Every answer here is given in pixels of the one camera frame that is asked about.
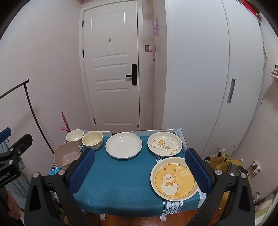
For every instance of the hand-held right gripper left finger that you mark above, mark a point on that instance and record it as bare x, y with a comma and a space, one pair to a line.
83, 169

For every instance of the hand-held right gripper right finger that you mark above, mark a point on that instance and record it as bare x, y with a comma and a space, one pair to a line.
198, 171

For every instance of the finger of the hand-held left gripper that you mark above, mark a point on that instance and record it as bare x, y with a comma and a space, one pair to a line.
6, 132
21, 142

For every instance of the pink wavy-edged bowl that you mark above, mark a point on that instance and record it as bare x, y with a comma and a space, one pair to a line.
66, 155

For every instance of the yellow duck plate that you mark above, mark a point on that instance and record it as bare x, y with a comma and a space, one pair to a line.
173, 179

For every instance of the cream bowl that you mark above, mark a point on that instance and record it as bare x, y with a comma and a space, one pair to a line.
92, 140

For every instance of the small white bowl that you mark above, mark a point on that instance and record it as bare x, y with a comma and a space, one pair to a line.
75, 135

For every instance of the white-rimmed duck plate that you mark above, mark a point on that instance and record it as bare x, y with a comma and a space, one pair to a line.
165, 143

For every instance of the plain white plate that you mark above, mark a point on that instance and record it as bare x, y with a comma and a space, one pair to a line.
123, 144

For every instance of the person's left hand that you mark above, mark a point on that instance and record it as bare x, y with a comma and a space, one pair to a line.
13, 206

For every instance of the grey cloth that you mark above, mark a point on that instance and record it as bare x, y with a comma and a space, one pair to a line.
18, 186

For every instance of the brown paper bag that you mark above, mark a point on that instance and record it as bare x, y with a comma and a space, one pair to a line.
216, 159

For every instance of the yellow bag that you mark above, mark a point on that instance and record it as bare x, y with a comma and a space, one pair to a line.
233, 162

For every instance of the black clothes rack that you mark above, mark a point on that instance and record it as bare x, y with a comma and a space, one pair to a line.
30, 102

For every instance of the blue tablecloth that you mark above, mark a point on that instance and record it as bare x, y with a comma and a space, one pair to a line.
121, 180

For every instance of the striped cushion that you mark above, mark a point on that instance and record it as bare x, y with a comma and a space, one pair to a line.
265, 210

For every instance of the white wardrobe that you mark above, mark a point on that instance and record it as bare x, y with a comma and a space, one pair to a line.
195, 76

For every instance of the white door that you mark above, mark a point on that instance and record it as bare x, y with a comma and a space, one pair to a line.
110, 65

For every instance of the pink hanging tube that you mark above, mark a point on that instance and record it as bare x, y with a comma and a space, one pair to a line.
154, 53

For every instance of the pink hanging ornament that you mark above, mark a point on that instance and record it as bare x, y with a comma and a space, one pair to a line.
156, 27

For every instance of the white wall outlet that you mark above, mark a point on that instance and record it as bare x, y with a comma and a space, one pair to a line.
255, 168

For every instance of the grey light switch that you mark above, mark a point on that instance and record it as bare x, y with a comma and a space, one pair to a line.
148, 48

